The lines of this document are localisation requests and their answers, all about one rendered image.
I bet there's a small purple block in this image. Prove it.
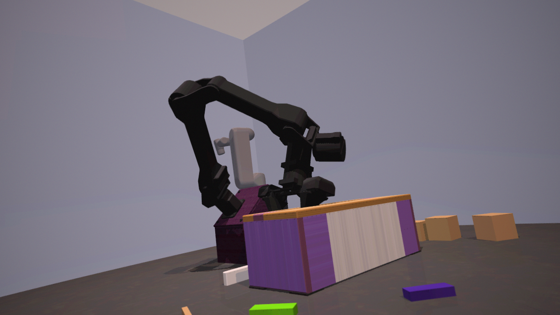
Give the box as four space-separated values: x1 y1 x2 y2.
402 283 456 302

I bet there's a green rectangular block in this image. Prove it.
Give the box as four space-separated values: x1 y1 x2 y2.
249 303 298 315

